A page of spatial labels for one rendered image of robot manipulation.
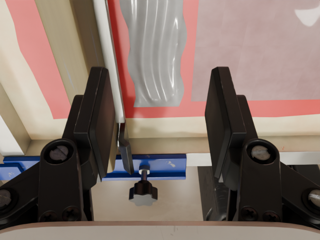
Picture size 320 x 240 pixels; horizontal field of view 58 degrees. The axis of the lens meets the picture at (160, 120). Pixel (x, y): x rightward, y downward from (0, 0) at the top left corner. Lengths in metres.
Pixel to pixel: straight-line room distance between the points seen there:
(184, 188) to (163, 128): 2.10
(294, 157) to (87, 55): 0.38
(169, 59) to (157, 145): 0.17
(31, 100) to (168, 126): 0.22
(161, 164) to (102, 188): 2.14
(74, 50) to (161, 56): 0.14
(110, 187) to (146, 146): 2.11
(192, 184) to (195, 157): 2.04
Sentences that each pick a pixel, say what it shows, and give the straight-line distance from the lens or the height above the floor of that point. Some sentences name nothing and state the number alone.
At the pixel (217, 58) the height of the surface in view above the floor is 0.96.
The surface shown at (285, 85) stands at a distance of 0.45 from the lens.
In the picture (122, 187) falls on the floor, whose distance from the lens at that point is 2.57.
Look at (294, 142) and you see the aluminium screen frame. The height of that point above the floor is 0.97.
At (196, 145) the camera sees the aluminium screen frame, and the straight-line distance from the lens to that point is 0.49.
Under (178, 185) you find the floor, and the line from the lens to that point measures 2.53.
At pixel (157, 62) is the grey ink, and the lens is 0.38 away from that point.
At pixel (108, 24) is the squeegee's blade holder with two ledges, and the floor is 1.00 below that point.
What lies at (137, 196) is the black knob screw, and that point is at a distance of 0.45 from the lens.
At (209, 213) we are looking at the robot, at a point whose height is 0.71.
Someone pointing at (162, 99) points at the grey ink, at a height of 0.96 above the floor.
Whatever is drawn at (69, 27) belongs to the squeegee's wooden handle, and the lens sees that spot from 0.25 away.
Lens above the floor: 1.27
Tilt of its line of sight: 43 degrees down
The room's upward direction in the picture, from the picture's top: 180 degrees clockwise
